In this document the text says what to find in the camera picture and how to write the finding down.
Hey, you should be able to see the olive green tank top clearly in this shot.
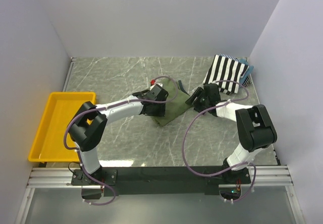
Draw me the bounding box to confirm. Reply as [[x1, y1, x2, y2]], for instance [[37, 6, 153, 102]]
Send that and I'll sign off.
[[151, 78, 191, 127]]

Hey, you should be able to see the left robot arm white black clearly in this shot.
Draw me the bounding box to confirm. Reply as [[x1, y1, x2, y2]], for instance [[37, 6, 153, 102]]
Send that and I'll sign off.
[[68, 84, 169, 185]]

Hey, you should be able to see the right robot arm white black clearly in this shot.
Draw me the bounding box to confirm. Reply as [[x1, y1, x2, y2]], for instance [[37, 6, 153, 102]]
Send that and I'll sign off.
[[181, 80, 278, 183]]

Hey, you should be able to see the black white striped folded top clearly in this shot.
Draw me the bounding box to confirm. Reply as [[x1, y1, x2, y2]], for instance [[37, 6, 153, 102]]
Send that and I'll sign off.
[[202, 54, 248, 95]]

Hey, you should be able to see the blue striped folded garment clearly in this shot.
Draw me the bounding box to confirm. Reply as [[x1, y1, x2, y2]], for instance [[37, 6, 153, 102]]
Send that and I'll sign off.
[[220, 53, 252, 87]]

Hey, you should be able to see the black base crossbar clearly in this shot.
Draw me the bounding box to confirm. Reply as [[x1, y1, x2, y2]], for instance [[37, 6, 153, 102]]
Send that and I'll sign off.
[[71, 165, 253, 200]]

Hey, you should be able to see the yellow plastic tray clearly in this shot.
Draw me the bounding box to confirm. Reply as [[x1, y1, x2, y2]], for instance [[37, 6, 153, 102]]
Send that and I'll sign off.
[[28, 92, 96, 162]]

